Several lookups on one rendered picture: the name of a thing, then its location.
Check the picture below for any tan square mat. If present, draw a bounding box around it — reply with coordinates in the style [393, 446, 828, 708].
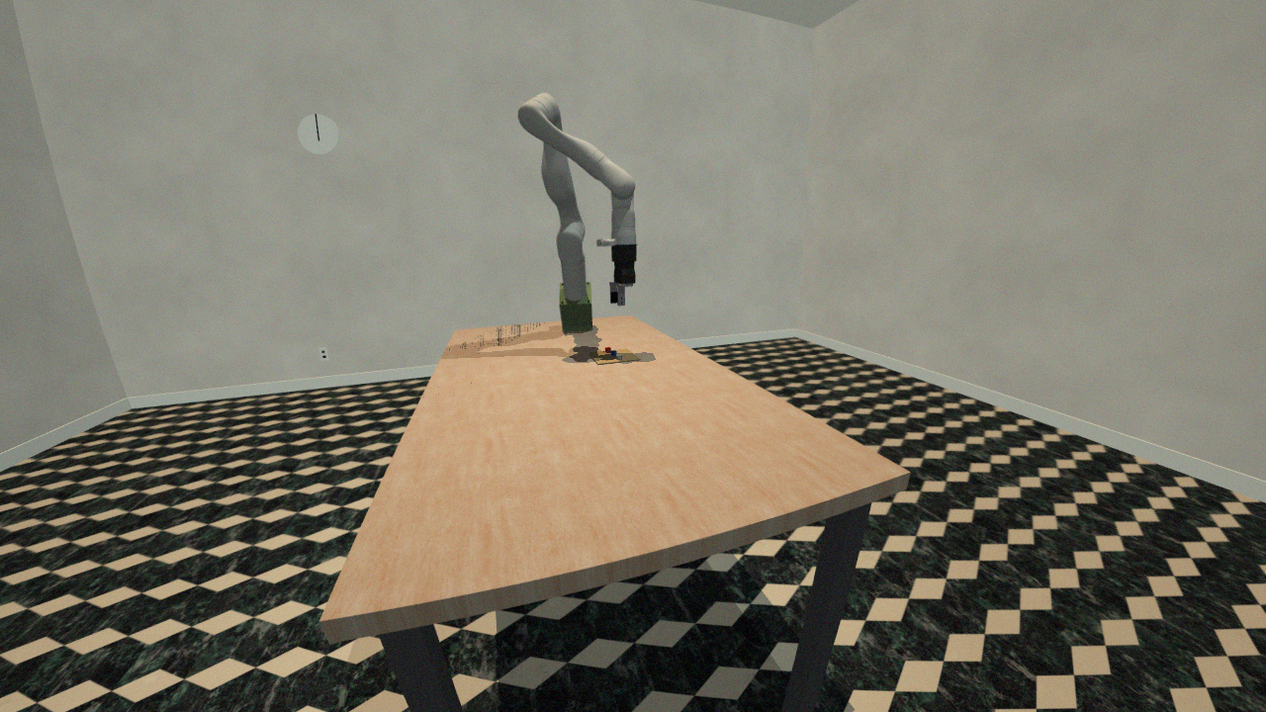
[589, 348, 641, 365]

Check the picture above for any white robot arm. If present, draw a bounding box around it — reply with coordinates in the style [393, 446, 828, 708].
[518, 92, 636, 302]

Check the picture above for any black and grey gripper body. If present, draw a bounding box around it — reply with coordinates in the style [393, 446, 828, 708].
[596, 227, 637, 284]

